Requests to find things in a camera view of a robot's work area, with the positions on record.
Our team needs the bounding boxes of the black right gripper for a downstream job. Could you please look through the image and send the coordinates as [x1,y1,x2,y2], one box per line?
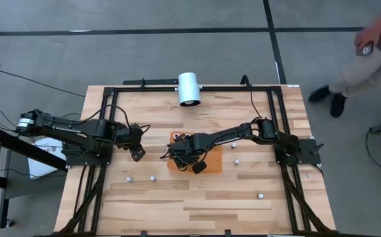
[168,133,211,175]

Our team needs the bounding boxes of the translucent orange plastic tray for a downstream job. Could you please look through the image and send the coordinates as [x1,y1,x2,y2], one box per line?
[166,130,223,174]

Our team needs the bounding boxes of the black power strip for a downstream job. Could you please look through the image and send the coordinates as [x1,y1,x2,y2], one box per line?
[122,78,180,86]

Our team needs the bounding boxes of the white paper sheet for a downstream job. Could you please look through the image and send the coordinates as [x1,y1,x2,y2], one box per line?
[28,136,68,180]

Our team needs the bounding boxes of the person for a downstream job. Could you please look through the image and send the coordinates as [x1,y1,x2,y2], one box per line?
[307,0,381,119]

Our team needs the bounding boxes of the black phone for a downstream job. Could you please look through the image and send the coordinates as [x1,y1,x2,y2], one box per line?
[355,43,374,57]

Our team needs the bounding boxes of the person's hand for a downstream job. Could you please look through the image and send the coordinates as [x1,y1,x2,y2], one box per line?
[353,25,381,50]

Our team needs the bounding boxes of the black aluminium table frame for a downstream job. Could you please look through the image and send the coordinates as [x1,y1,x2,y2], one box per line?
[53,84,338,237]

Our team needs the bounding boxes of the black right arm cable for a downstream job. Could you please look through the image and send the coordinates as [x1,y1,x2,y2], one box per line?
[241,74,264,120]

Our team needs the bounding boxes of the black desk frame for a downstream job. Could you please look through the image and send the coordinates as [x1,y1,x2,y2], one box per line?
[0,124,68,230]

